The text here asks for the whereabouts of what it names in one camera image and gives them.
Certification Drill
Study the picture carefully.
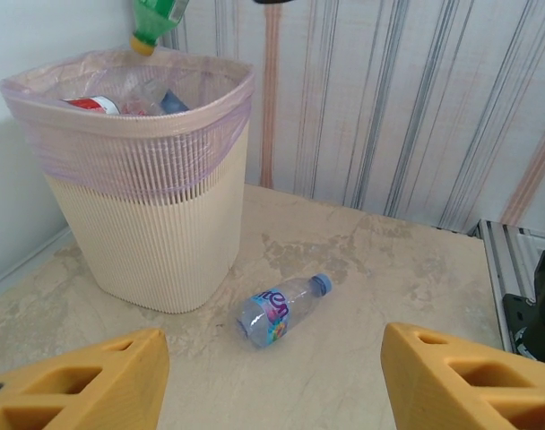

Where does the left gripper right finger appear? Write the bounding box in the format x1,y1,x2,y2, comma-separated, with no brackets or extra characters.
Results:
380,322,545,430

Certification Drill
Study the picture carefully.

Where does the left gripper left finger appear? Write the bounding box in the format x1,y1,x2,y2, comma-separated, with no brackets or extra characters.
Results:
0,327,170,430

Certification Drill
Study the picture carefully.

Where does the red label tea bottle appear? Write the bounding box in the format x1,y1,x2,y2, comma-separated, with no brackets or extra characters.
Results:
59,94,124,116

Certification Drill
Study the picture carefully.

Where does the clear bottle pale blue label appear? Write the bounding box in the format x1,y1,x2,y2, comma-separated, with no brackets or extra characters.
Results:
119,78,193,116

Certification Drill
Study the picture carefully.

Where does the green bottle yellow cap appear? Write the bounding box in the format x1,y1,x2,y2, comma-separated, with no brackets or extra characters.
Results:
129,0,191,57

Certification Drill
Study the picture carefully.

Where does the beige ribbed waste bin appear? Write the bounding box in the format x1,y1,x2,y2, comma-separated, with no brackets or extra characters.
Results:
0,48,255,314

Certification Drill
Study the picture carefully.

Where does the pink plastic bin liner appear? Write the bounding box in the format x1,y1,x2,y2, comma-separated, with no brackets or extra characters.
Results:
0,48,255,207

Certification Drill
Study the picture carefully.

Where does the clear bottle colourful label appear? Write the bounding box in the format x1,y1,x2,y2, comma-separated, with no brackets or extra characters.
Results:
234,272,335,350

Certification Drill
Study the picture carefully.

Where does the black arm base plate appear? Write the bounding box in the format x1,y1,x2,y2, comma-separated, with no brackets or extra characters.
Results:
503,293,541,359

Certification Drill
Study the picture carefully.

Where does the wide grooved aluminium rail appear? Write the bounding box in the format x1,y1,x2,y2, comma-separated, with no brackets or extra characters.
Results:
471,218,545,355

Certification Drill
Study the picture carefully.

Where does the striped enclosure panel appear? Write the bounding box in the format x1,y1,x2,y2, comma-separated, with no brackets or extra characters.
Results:
160,0,545,234

